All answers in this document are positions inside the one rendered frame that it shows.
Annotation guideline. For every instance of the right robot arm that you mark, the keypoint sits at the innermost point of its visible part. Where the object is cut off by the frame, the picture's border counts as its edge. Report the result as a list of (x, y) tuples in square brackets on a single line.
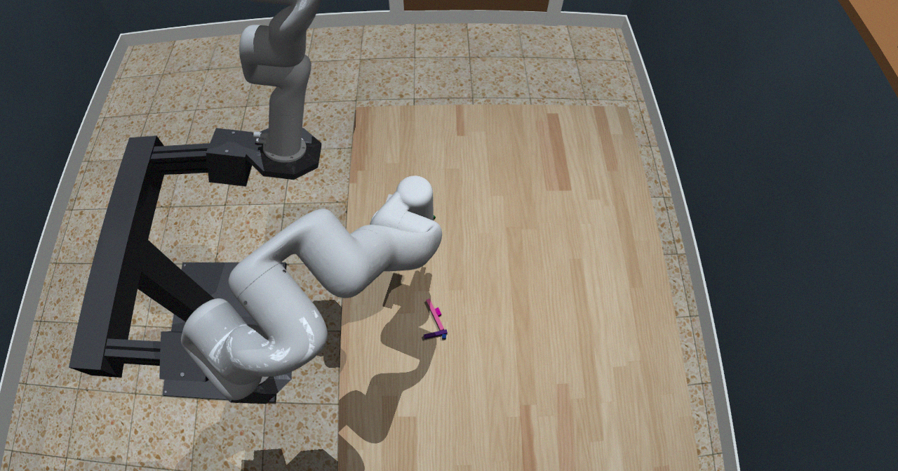
[(236, 357)]

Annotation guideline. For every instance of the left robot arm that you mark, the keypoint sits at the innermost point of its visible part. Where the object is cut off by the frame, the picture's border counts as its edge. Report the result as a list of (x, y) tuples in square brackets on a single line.
[(274, 55)]

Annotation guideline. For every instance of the purple rod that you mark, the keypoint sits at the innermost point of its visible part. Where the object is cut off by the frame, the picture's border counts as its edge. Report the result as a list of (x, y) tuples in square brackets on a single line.
[(434, 334)]

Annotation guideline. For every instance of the pink rod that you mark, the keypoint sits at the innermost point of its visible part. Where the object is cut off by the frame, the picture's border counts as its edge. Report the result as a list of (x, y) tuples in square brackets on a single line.
[(435, 314)]

